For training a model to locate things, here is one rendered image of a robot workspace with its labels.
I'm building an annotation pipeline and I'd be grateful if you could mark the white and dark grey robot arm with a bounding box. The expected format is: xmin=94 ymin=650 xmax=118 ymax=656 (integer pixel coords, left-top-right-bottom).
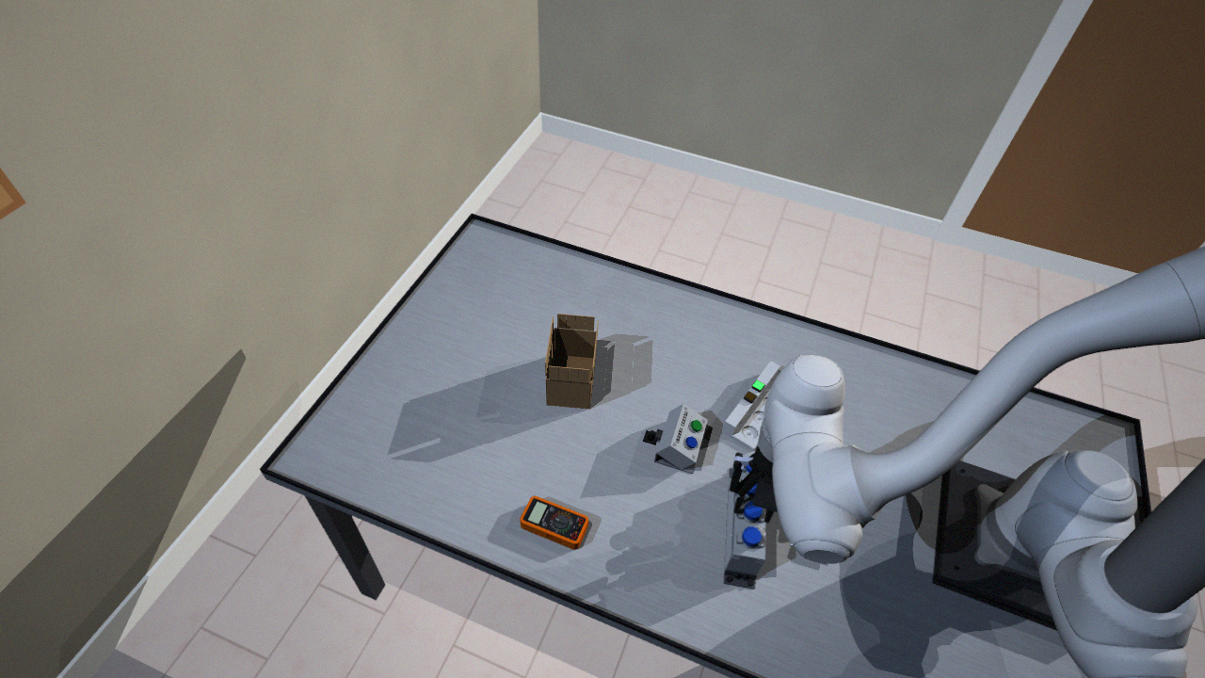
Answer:
xmin=753 ymin=246 xmax=1205 ymax=678

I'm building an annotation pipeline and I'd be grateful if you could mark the orange digital multimeter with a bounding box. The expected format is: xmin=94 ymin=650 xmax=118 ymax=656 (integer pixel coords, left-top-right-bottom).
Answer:
xmin=521 ymin=496 xmax=588 ymax=550

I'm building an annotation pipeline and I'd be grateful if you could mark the white key panel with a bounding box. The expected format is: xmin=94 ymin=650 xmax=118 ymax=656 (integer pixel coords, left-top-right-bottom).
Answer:
xmin=643 ymin=403 xmax=709 ymax=474

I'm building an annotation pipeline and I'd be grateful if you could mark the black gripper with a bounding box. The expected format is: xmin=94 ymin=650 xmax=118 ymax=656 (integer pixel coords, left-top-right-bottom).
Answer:
xmin=730 ymin=446 xmax=775 ymax=523

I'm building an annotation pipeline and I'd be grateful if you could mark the brown cardboard box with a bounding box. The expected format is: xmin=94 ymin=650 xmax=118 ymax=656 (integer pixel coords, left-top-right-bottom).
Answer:
xmin=545 ymin=314 xmax=599 ymax=409

